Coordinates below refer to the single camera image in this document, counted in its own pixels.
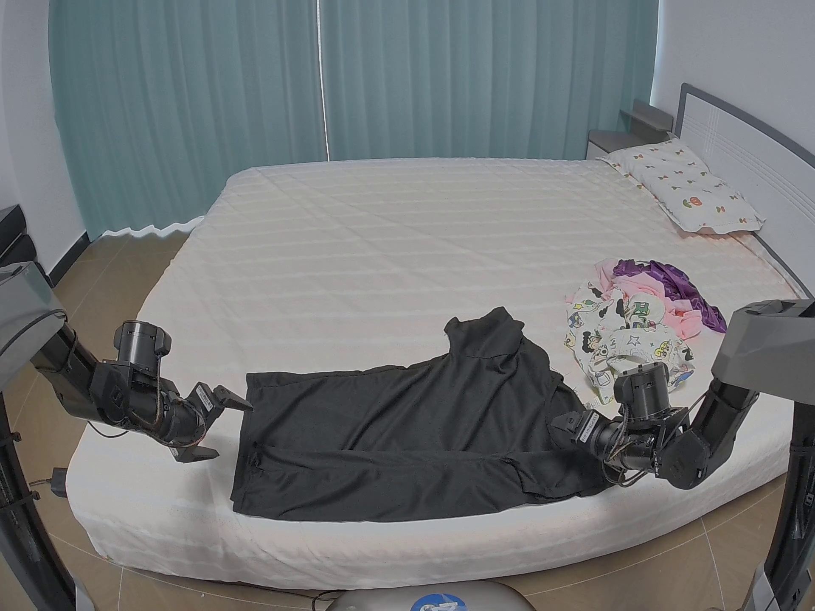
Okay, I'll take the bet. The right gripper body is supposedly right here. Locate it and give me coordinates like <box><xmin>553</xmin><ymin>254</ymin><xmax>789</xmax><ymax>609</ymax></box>
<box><xmin>570</xmin><ymin>408</ymin><xmax>628</xmax><ymax>463</ymax></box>

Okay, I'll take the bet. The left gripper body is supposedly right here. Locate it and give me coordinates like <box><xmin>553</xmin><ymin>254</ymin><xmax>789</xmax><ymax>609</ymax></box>
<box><xmin>156</xmin><ymin>381</ymin><xmax>224</xmax><ymax>455</ymax></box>

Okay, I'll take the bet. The black T-shirt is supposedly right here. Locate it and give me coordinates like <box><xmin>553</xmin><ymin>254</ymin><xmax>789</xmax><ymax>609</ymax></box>
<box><xmin>230</xmin><ymin>306</ymin><xmax>628</xmax><ymax>523</ymax></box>

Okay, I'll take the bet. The bed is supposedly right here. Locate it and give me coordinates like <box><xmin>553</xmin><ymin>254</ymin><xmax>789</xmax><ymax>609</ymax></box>
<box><xmin>67</xmin><ymin>83</ymin><xmax>815</xmax><ymax>591</ymax></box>

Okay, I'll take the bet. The white printed garment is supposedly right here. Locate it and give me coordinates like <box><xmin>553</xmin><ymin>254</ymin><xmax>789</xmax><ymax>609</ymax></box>
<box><xmin>562</xmin><ymin>280</ymin><xmax>695</xmax><ymax>406</ymax></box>

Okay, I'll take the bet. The pink garment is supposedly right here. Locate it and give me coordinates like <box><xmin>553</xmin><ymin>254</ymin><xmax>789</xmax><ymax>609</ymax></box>
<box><xmin>573</xmin><ymin>261</ymin><xmax>704</xmax><ymax>342</ymax></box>

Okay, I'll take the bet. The purple garment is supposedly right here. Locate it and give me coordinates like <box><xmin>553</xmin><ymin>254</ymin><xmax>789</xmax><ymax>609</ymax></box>
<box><xmin>613</xmin><ymin>258</ymin><xmax>728</xmax><ymax>336</ymax></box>

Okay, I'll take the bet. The white printed pillow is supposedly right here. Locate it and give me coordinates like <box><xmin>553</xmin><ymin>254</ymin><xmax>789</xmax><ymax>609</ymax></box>
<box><xmin>599</xmin><ymin>139</ymin><xmax>767</xmax><ymax>235</ymax></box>

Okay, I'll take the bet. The grey bedside table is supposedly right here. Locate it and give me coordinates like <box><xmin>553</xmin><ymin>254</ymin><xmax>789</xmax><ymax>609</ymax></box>
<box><xmin>587</xmin><ymin>101</ymin><xmax>676</xmax><ymax>160</ymax></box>

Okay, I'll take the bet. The blue-green curtain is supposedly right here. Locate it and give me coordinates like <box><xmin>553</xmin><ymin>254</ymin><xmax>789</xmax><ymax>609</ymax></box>
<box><xmin>318</xmin><ymin>0</ymin><xmax>660</xmax><ymax>164</ymax></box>
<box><xmin>50</xmin><ymin>0</ymin><xmax>329</xmax><ymax>240</ymax></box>

